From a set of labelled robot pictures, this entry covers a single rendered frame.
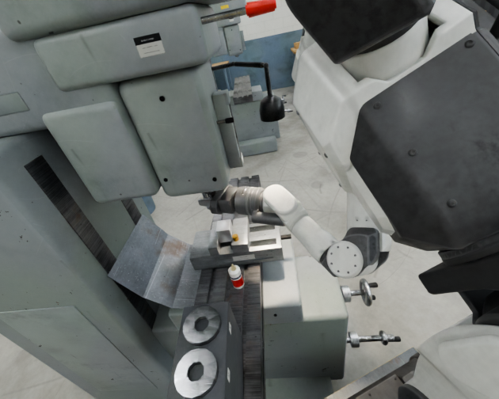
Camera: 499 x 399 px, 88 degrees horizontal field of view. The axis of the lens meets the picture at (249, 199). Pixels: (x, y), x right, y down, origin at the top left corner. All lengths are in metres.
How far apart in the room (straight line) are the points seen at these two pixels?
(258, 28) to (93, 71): 6.63
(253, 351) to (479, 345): 0.58
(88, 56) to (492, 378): 0.78
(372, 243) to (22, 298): 1.03
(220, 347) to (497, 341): 0.48
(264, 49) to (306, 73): 6.85
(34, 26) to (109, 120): 0.19
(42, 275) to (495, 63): 1.02
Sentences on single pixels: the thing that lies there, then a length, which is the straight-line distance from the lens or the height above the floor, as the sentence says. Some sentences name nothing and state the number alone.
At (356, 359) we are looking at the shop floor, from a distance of 1.85.
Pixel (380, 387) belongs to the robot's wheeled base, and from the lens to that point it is 1.18.
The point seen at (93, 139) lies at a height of 1.52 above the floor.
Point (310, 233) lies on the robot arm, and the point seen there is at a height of 1.23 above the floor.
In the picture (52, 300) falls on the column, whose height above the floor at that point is 1.09.
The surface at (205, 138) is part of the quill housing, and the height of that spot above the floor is 1.47.
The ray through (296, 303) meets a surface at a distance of 0.99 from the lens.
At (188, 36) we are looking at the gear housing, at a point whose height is 1.68.
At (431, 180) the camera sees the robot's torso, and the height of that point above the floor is 1.53.
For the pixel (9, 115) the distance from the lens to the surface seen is 0.82.
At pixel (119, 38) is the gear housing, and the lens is 0.62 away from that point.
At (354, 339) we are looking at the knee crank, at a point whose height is 0.54.
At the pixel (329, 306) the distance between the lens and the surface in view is 1.12.
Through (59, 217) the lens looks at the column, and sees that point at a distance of 0.87.
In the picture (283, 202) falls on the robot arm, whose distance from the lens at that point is 0.69.
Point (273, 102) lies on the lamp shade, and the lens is 0.75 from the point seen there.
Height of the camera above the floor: 1.69
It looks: 35 degrees down
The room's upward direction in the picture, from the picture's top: 13 degrees counter-clockwise
